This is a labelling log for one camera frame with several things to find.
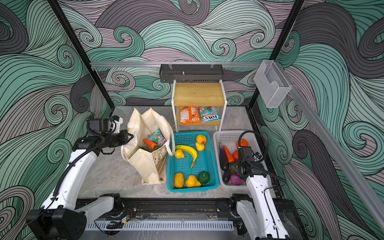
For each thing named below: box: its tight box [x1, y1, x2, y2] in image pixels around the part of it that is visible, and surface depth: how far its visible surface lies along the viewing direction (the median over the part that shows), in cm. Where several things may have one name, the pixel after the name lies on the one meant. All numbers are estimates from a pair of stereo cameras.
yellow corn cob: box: [174, 172, 184, 189], surface depth 80 cm
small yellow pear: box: [175, 149, 185, 159], surface depth 92 cm
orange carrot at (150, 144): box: [142, 139, 157, 150], surface depth 86 cm
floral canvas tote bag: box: [120, 108, 175, 185], surface depth 79 cm
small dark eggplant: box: [222, 171, 230, 185], surface depth 81 cm
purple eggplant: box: [219, 141, 229, 172], surface depth 86 cm
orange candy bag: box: [180, 106, 201, 125], surface depth 93 cm
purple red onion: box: [230, 172, 244, 186], surface depth 79 cm
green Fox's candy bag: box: [199, 106, 222, 124], surface depth 93 cm
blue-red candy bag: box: [142, 128, 167, 149], surface depth 89 cm
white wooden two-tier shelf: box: [171, 79, 228, 133], surface depth 83 cm
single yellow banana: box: [175, 145, 198, 169], surface depth 91 cm
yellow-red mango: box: [196, 134, 207, 145], surface depth 92 cm
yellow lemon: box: [195, 142, 206, 152], surface depth 94 cm
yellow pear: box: [185, 175, 201, 188], surface depth 79 cm
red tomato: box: [232, 149, 239, 162], surface depth 89 cm
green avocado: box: [197, 171, 211, 184], surface depth 81 cm
